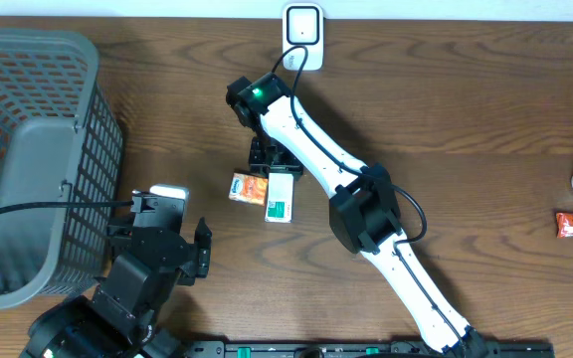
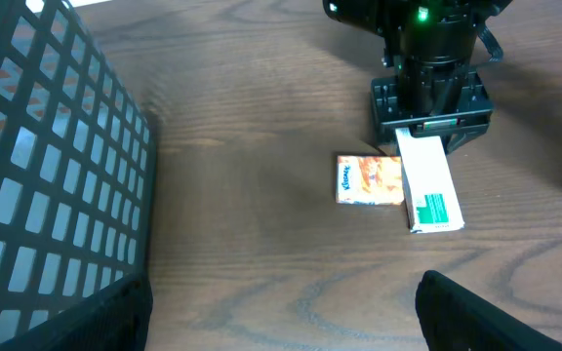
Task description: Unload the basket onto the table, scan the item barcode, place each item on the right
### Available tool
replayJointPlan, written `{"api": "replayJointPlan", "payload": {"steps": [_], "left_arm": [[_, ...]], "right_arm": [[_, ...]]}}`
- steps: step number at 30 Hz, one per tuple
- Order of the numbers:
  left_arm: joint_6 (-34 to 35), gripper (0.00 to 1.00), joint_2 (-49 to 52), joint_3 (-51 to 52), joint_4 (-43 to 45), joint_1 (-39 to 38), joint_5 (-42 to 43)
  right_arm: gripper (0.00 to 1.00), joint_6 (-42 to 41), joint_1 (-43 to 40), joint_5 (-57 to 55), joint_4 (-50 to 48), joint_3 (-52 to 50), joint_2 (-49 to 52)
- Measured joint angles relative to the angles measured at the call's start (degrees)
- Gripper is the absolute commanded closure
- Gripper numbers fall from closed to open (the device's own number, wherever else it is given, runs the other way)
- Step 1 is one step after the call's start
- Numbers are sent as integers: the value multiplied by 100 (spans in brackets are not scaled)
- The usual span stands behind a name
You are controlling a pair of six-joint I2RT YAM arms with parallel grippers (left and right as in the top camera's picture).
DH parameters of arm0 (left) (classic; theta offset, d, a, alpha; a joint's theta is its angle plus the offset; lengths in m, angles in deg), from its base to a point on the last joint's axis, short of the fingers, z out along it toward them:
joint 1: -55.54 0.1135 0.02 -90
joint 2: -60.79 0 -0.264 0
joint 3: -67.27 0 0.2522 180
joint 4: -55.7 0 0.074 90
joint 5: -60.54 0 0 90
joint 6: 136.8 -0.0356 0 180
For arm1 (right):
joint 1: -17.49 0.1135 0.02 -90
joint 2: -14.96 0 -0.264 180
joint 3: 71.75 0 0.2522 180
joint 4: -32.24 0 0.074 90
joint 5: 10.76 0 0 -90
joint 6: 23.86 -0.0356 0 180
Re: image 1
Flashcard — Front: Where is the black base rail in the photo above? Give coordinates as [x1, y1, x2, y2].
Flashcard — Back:
[184, 341, 555, 358]

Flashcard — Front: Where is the white barcode scanner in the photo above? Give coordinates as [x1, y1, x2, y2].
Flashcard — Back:
[283, 3, 324, 72]

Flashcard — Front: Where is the white green medicine box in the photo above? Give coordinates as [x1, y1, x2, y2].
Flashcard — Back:
[265, 173, 294, 224]

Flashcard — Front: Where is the orange tissue pack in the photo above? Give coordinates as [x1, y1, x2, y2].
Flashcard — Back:
[228, 173, 269, 206]

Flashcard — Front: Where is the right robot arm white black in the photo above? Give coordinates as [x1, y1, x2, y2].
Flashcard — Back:
[226, 73, 488, 357]

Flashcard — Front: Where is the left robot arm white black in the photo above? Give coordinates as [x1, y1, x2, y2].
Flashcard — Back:
[21, 184, 212, 358]

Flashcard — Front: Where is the grey plastic mesh basket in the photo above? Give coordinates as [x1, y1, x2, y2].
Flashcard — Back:
[0, 29, 123, 309]

